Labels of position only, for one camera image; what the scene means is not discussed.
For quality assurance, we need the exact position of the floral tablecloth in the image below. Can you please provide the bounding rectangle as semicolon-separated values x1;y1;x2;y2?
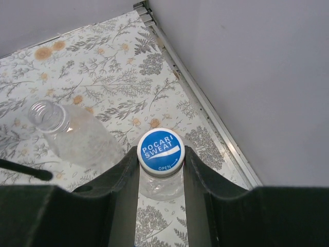
1;11;252;246

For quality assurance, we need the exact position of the clear Pocari bottle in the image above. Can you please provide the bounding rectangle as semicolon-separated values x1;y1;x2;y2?
139;169;184;201

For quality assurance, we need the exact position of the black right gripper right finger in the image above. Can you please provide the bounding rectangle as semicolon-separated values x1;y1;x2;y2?
184;147;328;246

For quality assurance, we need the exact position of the blue Pocari Sweat cap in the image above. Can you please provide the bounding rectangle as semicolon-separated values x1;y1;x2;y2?
137;128;185;178

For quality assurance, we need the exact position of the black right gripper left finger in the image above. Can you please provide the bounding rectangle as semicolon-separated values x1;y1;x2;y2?
1;147;139;246

